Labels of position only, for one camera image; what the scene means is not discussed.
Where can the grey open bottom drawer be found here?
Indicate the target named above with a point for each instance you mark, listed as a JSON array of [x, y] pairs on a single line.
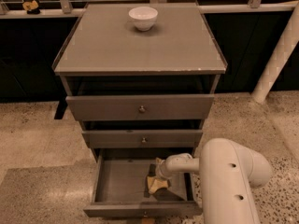
[[121, 189]]

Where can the grey middle drawer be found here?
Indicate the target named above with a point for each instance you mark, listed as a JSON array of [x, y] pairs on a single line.
[[132, 138]]

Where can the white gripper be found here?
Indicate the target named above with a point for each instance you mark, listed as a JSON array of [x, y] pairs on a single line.
[[162, 172]]

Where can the white ceramic bowl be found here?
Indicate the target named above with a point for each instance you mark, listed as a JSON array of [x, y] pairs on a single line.
[[143, 17]]

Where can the small yellow black object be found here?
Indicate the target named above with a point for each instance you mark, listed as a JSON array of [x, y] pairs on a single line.
[[31, 7]]

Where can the yellow sponge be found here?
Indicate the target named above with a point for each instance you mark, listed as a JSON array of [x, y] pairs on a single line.
[[151, 181]]

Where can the round top drawer knob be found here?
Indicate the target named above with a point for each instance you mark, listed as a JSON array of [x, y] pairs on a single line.
[[142, 109]]

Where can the grey top drawer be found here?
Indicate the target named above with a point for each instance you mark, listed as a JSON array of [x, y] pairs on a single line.
[[125, 107]]

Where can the grey drawer cabinet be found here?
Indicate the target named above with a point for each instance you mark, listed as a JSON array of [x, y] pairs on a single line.
[[106, 55]]

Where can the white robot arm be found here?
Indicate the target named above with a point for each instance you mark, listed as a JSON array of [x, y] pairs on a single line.
[[247, 174]]

